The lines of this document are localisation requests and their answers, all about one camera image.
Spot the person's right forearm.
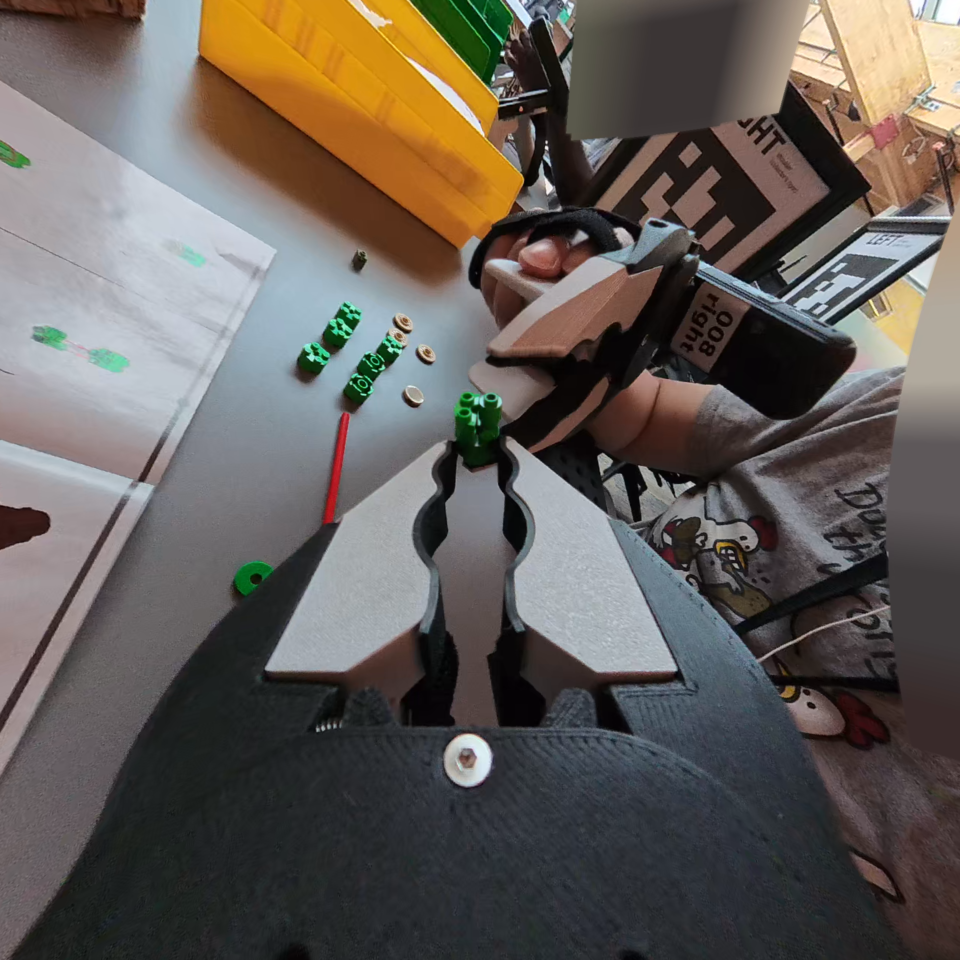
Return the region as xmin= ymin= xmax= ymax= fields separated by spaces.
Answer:
xmin=585 ymin=371 xmax=721 ymax=475

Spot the black lanyard strap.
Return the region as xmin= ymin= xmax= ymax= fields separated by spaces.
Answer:
xmin=731 ymin=551 xmax=890 ymax=639

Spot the white cable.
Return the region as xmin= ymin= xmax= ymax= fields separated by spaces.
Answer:
xmin=757 ymin=606 xmax=890 ymax=663

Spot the black toy set box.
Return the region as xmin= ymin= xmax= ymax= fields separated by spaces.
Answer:
xmin=0 ymin=0 xmax=147 ymax=20

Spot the cluster of green round bricks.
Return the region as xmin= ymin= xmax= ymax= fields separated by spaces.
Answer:
xmin=296 ymin=301 xmax=406 ymax=406

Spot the person's right hand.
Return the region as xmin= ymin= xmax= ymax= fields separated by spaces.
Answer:
xmin=478 ymin=225 xmax=624 ymax=333

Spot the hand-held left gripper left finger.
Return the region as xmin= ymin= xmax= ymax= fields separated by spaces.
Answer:
xmin=264 ymin=441 xmax=457 ymax=727

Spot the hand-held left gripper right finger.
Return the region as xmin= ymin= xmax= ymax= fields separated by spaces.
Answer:
xmin=491 ymin=438 xmax=681 ymax=727

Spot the black framed marker sign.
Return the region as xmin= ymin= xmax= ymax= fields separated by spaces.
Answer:
xmin=585 ymin=82 xmax=875 ymax=282
xmin=780 ymin=216 xmax=952 ymax=325

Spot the yellow plastic bin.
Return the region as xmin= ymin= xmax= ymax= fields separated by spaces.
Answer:
xmin=198 ymin=0 xmax=525 ymax=249

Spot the green plastic bin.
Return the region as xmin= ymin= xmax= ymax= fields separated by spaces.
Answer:
xmin=408 ymin=0 xmax=515 ymax=84

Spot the red toy rod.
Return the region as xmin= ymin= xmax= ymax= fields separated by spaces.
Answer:
xmin=322 ymin=412 xmax=351 ymax=525

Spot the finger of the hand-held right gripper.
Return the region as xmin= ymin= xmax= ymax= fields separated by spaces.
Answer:
xmin=468 ymin=358 xmax=610 ymax=453
xmin=487 ymin=262 xmax=666 ymax=361

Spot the building instruction booklet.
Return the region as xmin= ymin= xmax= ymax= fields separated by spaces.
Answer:
xmin=0 ymin=78 xmax=277 ymax=774

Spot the grey printed t-shirt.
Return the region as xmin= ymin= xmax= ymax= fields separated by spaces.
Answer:
xmin=622 ymin=366 xmax=960 ymax=960

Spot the green toy brick stack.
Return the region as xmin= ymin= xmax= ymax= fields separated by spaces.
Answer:
xmin=453 ymin=391 xmax=504 ymax=470

